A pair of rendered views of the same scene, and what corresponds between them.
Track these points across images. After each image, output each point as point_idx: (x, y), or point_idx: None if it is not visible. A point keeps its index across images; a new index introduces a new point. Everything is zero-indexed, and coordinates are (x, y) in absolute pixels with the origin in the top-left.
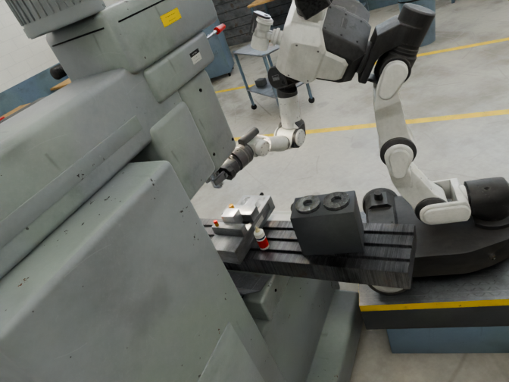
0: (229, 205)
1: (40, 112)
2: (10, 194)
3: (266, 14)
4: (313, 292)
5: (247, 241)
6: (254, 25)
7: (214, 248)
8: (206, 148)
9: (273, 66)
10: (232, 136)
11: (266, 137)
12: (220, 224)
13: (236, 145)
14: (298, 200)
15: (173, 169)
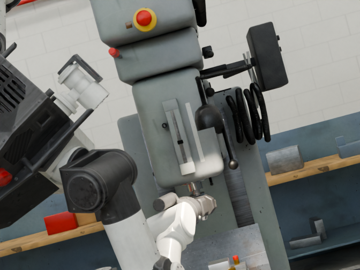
0: (234, 267)
1: None
2: None
3: (62, 67)
4: None
5: None
6: (90, 70)
7: (137, 200)
8: (147, 150)
9: (109, 149)
10: (153, 171)
11: (163, 233)
12: (232, 265)
13: (182, 200)
14: (108, 269)
15: (118, 126)
